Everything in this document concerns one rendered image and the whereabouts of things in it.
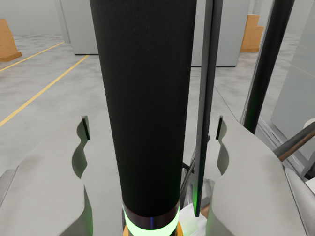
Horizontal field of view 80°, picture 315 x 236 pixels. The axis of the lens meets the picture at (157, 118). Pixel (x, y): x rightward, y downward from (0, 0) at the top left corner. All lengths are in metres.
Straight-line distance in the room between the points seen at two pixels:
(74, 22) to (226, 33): 4.90
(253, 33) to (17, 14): 12.41
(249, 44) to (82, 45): 6.16
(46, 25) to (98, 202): 12.52
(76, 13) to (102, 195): 6.35
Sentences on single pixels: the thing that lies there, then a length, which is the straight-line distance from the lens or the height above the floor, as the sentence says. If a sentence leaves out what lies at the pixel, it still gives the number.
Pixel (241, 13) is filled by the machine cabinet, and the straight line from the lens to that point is 5.94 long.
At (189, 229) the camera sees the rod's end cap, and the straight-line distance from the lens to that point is 0.19.
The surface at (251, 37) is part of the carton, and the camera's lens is 8.35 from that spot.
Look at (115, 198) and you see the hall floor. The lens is 2.14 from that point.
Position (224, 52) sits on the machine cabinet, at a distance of 5.98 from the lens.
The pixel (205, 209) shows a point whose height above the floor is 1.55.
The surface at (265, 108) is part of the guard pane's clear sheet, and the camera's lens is 1.46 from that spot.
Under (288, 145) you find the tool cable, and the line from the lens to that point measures 0.29.
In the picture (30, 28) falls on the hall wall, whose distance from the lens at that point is 14.37.
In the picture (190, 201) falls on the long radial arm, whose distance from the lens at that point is 0.71.
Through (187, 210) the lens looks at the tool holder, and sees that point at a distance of 0.20.
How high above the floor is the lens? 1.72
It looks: 32 degrees down
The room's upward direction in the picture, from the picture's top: straight up
